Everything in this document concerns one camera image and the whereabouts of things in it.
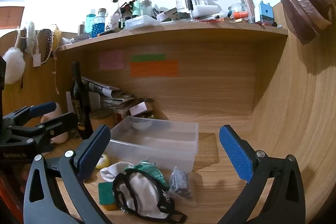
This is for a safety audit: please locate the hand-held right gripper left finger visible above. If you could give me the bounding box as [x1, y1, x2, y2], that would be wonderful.
[23, 124, 112, 224]

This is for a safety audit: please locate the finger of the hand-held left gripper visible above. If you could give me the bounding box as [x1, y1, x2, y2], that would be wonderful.
[8, 112, 79, 147]
[3, 101, 58, 127]

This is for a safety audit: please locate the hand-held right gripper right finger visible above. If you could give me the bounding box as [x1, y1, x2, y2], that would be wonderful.
[218, 124, 307, 224]

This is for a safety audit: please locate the yellow soft ball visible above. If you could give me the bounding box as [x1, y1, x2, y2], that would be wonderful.
[96, 154, 111, 169]

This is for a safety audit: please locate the white sock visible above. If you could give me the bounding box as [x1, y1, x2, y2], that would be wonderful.
[100, 161, 137, 182]

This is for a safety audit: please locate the green yellow sponge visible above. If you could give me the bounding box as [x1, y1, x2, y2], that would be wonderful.
[98, 181, 117, 211]

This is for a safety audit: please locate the white mask with black trim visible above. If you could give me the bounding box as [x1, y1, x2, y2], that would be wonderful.
[112, 169, 187, 223]

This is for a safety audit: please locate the teal knit cloth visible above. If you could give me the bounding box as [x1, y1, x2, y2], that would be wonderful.
[125, 159, 170, 189]

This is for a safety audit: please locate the grey cloth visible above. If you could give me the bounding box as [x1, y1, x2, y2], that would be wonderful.
[168, 166, 195, 199]

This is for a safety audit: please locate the clear plastic box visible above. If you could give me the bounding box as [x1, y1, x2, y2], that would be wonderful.
[106, 116, 199, 171]

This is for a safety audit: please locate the peach plastic object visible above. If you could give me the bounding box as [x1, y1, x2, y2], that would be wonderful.
[41, 103, 70, 144]

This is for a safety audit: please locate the dark wine bottle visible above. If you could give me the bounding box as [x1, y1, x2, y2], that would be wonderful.
[70, 61, 93, 140]

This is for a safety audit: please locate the white pom-pom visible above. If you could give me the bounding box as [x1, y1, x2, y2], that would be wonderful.
[3, 47, 26, 85]

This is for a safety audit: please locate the small clear bowl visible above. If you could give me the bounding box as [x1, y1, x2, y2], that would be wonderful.
[131, 118, 153, 130]

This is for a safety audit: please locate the stack of newspapers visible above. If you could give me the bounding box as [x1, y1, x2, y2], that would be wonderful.
[81, 76, 137, 111]

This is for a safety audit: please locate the small white pink box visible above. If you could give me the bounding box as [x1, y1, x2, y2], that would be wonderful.
[129, 102, 153, 117]

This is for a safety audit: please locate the black patterned headband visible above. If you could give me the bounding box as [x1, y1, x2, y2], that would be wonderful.
[38, 28, 53, 64]

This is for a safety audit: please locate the yellow headband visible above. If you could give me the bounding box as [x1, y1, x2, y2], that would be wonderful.
[51, 27, 63, 52]

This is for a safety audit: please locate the white fuzzy headband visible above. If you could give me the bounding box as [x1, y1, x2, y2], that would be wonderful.
[25, 21, 36, 56]

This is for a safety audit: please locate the pink sticky note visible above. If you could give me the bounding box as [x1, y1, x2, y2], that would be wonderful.
[99, 50, 125, 71]

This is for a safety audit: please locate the glass bottle with blue liquid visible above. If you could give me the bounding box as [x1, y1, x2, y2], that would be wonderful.
[91, 8, 107, 38]

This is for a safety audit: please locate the brown pen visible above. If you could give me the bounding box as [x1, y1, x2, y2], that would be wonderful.
[97, 28, 120, 37]

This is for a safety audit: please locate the tall blue mouthwash bottle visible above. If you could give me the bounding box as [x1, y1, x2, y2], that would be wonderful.
[85, 9, 97, 35]

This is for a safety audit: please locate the orange sticky note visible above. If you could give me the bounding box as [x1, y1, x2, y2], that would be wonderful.
[130, 61, 179, 77]

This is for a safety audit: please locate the green sticky note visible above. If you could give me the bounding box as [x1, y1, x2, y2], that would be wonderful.
[131, 53, 166, 62]

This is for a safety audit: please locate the clear bottle with foil top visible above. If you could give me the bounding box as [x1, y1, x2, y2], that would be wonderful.
[109, 0, 122, 30]

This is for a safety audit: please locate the clear lidded plastic case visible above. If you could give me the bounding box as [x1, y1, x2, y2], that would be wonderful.
[125, 15, 159, 30]

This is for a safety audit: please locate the wooden shelf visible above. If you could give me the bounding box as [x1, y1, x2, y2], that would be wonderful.
[56, 21, 289, 52]

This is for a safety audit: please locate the mint green pump bottle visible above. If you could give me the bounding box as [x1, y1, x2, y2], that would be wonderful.
[132, 0, 145, 18]

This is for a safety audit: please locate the clear bottle with silver cap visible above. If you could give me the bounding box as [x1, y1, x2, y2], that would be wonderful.
[140, 0, 153, 17]

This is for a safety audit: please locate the blue plastic box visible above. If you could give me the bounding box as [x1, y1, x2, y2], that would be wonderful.
[259, 1, 274, 25]

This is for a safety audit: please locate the short glass jar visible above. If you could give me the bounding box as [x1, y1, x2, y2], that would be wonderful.
[228, 4, 248, 17]

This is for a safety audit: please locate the tall clear canister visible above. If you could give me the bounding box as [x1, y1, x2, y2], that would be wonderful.
[238, 0, 256, 24]

